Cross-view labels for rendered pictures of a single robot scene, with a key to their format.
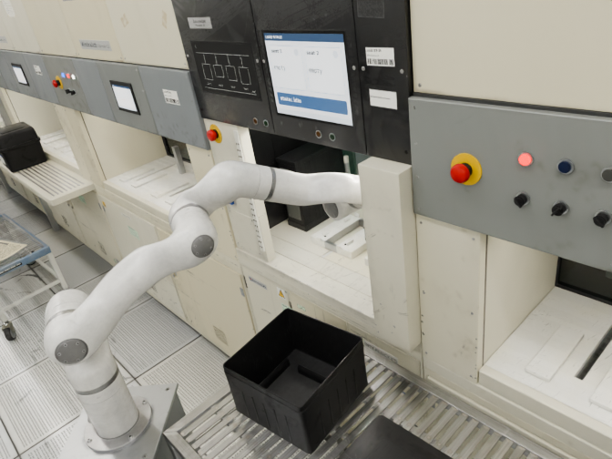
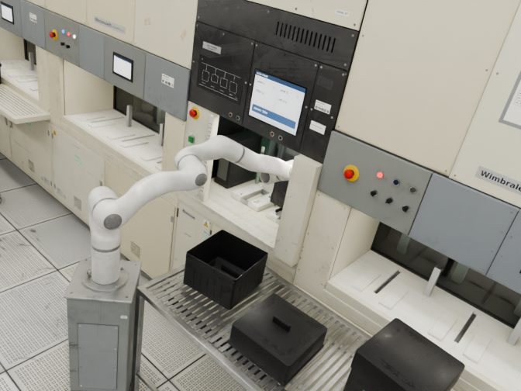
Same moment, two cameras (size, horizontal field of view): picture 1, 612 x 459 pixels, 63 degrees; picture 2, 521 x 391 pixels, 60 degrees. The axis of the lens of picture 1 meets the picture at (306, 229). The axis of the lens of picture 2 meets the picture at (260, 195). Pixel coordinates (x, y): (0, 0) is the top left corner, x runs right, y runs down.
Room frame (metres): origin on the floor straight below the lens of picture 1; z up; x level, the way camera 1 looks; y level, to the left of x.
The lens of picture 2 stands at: (-0.63, 0.46, 2.14)
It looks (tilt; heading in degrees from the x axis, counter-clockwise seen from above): 28 degrees down; 344
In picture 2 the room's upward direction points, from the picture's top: 11 degrees clockwise
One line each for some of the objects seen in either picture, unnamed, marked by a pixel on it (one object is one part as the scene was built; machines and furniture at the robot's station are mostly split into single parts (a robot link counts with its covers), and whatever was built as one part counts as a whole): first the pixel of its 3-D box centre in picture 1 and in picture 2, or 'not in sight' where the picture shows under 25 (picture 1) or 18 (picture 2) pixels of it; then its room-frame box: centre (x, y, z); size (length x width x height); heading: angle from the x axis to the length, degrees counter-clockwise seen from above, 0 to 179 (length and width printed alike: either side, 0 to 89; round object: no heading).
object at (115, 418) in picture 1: (107, 401); (105, 261); (1.03, 0.62, 0.85); 0.19 x 0.19 x 0.18
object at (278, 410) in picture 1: (297, 374); (225, 268); (1.01, 0.09, 0.85); 0.28 x 0.28 x 0.17; 47
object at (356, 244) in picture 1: (349, 233); (256, 195); (1.64, -0.16, 0.89); 0.22 x 0.21 x 0.04; 128
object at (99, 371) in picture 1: (79, 337); (104, 216); (1.06, 0.63, 1.07); 0.19 x 0.12 x 0.24; 19
